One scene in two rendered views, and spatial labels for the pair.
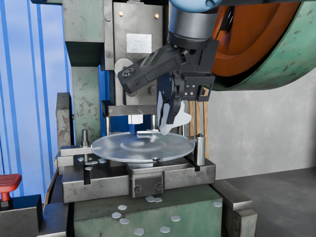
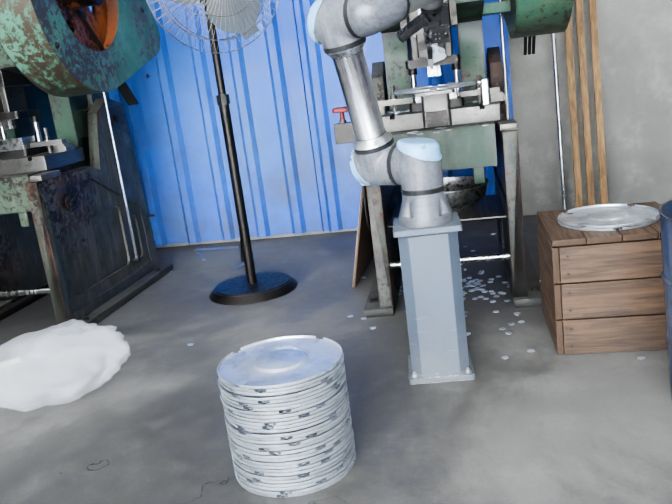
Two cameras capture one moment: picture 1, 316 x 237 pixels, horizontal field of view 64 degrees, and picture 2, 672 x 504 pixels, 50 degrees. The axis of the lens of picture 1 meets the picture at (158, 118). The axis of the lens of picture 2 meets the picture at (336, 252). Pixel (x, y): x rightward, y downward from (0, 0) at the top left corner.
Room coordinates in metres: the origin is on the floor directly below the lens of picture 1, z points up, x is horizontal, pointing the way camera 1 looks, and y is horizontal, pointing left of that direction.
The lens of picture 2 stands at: (-1.87, -0.79, 0.89)
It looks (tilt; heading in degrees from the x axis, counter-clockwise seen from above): 14 degrees down; 27
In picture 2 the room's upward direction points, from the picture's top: 7 degrees counter-clockwise
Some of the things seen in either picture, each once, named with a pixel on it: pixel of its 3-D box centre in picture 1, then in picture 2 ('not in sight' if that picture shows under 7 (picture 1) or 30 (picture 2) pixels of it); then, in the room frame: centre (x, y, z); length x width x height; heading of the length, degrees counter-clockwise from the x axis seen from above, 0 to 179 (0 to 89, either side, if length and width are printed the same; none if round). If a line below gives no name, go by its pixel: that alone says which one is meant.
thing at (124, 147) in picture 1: (143, 144); (434, 88); (0.69, 0.04, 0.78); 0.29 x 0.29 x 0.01
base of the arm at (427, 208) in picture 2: not in sight; (424, 204); (0.03, -0.12, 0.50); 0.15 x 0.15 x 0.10
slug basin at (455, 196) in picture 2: not in sight; (445, 197); (0.82, 0.08, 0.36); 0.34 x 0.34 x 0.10
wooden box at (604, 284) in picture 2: not in sight; (609, 274); (0.42, -0.56, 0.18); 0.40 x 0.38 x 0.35; 16
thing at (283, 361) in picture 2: not in sight; (280, 360); (-0.55, 0.06, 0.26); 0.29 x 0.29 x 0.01
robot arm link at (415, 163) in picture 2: not in sight; (418, 162); (0.03, -0.11, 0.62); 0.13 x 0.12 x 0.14; 77
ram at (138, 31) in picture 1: (136, 54); (428, 15); (0.78, 0.07, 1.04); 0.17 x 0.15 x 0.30; 17
